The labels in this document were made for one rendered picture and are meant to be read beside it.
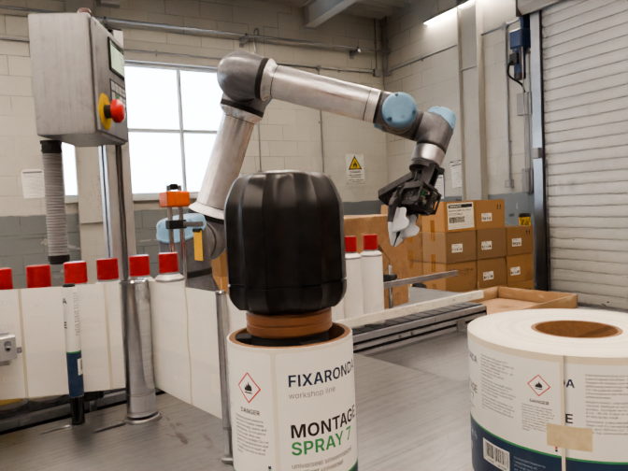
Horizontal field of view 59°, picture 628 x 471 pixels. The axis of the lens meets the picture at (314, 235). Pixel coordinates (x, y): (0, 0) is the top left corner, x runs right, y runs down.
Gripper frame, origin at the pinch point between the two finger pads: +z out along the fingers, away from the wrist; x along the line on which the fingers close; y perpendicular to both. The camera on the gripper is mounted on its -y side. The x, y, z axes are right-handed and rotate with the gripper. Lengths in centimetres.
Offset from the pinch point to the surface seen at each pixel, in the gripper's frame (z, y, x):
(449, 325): 12.3, 5.1, 22.3
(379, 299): 14.9, 3.7, -1.0
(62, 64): 6, 1, -78
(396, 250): -7.2, -22.2, 22.8
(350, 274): 13.0, 3.1, -10.8
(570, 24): -341, -170, 268
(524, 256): -136, -191, 327
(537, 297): -11, 0, 62
